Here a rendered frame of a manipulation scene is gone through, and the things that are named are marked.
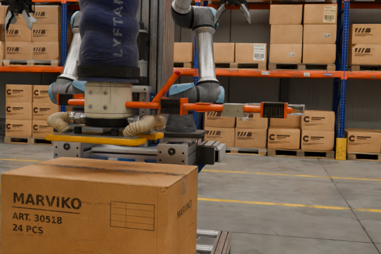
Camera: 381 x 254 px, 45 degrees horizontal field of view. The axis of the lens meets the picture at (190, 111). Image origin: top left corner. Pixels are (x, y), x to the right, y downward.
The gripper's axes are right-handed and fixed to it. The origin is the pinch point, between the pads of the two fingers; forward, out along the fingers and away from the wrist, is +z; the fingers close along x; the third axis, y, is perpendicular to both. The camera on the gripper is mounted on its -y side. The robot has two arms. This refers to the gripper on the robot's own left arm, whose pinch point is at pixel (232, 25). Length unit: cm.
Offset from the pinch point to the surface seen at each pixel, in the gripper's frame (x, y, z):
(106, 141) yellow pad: -36, 53, 46
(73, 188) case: -45, 59, 61
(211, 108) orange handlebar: -2, 45, 34
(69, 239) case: -46, 59, 78
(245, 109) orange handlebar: 9, 46, 34
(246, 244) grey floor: 2, -168, 152
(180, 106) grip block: -13, 45, 33
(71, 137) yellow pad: -49, 52, 45
